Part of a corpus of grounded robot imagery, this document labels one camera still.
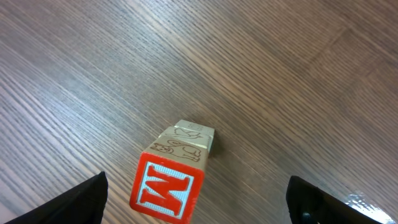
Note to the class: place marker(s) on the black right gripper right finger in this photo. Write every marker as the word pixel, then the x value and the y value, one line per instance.
pixel 308 204

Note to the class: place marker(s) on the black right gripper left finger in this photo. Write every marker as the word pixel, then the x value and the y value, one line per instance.
pixel 83 204

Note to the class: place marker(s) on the red block letter M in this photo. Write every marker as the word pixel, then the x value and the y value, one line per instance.
pixel 168 180

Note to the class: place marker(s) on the white block letter O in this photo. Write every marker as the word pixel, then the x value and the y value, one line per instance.
pixel 207 131

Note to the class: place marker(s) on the green block letter A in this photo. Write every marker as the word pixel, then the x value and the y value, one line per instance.
pixel 191 137

